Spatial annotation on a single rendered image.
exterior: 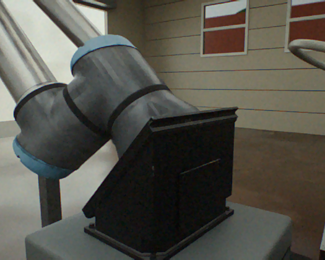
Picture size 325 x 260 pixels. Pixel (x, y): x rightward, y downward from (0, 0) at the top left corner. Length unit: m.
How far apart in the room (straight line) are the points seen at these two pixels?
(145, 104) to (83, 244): 0.27
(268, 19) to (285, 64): 1.18
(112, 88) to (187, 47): 8.30
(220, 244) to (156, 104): 0.27
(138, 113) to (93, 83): 0.12
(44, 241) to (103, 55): 0.36
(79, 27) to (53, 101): 0.33
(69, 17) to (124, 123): 0.48
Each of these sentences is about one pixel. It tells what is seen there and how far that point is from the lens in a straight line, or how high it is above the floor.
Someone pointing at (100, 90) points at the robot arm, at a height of 1.12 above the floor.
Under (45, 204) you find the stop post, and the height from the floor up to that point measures 0.53.
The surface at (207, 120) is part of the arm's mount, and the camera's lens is 0.53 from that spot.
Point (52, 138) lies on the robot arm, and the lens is 0.63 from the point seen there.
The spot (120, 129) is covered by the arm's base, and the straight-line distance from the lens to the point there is 0.53.
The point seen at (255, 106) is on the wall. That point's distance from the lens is 7.90.
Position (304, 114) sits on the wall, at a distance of 7.61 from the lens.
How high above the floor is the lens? 1.13
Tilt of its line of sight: 10 degrees down
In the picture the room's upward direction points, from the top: straight up
